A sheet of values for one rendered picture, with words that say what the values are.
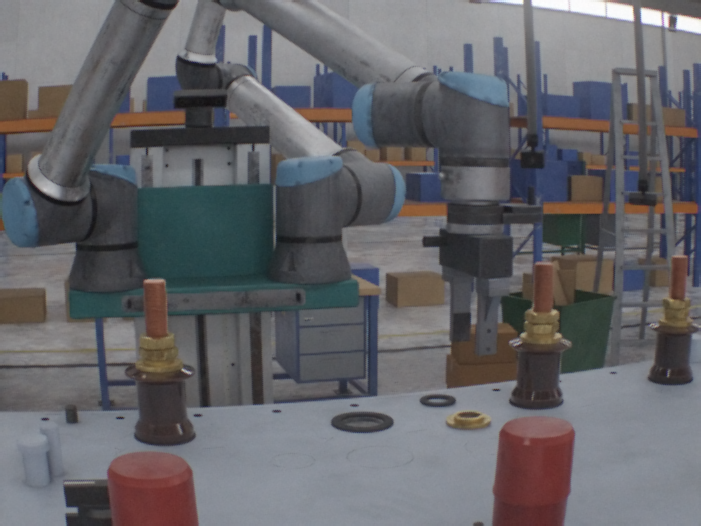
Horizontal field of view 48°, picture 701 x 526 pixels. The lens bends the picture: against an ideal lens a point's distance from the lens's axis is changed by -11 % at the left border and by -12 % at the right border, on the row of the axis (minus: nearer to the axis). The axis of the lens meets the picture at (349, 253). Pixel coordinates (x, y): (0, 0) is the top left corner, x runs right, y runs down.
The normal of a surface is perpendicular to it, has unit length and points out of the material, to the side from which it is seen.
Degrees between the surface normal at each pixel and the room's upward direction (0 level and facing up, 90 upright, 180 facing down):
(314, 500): 0
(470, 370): 90
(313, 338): 90
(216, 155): 90
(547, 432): 4
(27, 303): 90
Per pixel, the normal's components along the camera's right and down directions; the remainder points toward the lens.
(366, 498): 0.00, -0.99
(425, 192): 0.28, 0.11
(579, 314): 0.56, 0.17
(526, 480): -0.43, 0.09
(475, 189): -0.14, 0.12
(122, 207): 0.80, 0.07
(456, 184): -0.63, 0.10
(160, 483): 0.37, -0.41
